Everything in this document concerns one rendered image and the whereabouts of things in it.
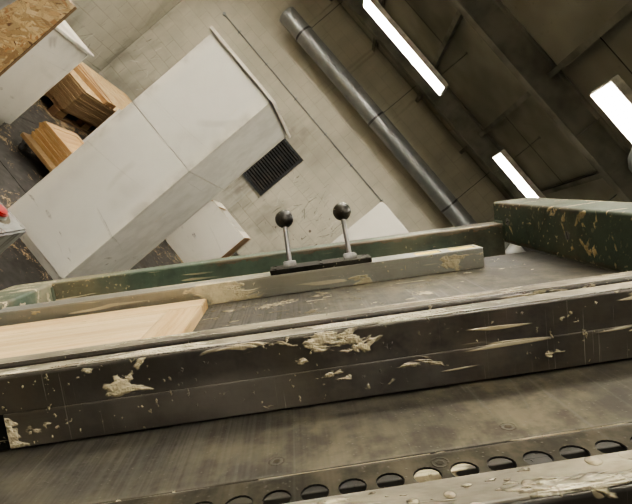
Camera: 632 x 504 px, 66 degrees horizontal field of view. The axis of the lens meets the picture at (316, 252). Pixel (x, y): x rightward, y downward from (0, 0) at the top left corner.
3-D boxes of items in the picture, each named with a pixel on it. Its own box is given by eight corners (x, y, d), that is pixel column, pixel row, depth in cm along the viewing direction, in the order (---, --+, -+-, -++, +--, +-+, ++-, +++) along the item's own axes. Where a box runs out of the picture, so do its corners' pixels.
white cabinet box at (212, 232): (178, 240, 612) (221, 203, 609) (207, 276, 610) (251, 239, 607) (164, 239, 567) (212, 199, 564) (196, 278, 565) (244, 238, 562)
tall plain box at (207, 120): (75, 222, 390) (242, 78, 383) (121, 280, 388) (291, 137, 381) (-6, 212, 300) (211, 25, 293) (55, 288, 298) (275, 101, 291)
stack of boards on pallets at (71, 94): (104, 112, 782) (126, 93, 781) (145, 161, 778) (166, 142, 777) (-4, 47, 537) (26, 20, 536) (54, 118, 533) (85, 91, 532)
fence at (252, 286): (10, 326, 98) (5, 307, 97) (475, 263, 102) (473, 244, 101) (-5, 334, 93) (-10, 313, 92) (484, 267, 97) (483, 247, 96)
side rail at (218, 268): (70, 321, 123) (62, 278, 122) (496, 262, 128) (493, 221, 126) (59, 328, 117) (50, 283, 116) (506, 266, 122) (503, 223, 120)
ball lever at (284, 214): (282, 275, 98) (274, 216, 103) (300, 273, 98) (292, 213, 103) (280, 269, 95) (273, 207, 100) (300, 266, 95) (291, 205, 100)
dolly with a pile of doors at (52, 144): (53, 155, 454) (78, 134, 453) (88, 198, 452) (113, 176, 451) (8, 140, 393) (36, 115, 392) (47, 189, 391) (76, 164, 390)
